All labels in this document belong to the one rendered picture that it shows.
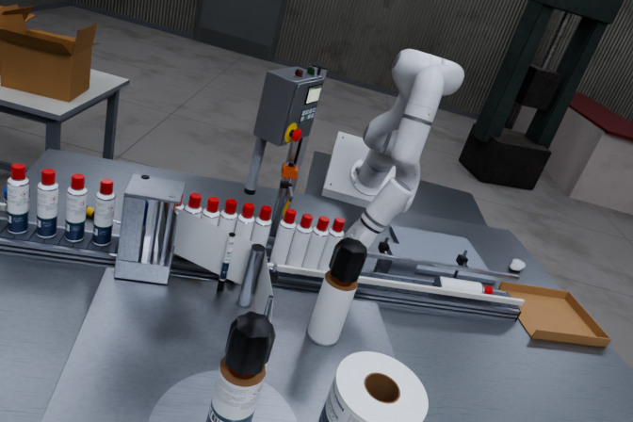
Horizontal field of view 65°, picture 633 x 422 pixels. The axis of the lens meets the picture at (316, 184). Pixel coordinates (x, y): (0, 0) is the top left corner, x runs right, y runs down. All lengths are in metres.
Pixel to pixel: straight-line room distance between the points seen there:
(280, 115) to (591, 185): 5.49
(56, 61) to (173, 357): 1.92
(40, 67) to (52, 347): 1.81
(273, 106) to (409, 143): 0.41
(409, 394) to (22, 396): 0.80
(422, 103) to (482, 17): 6.96
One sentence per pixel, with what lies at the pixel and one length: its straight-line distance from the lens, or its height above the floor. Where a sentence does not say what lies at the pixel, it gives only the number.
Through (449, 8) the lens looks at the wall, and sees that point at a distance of 8.30.
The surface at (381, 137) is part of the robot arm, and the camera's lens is 1.88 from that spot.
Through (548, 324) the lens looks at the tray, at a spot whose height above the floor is 0.83.
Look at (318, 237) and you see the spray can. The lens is 1.51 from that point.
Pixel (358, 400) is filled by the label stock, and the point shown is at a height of 1.02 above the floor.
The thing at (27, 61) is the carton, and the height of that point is 0.94.
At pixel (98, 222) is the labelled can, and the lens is 1.54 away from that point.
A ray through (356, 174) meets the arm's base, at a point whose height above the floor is 0.95.
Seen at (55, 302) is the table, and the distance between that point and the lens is 1.47.
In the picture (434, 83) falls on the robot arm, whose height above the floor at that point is 1.54.
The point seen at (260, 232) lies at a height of 1.01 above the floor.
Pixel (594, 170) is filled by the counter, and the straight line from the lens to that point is 6.51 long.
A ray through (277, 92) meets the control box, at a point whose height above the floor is 1.43.
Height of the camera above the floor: 1.79
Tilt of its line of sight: 24 degrees down
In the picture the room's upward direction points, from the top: 16 degrees clockwise
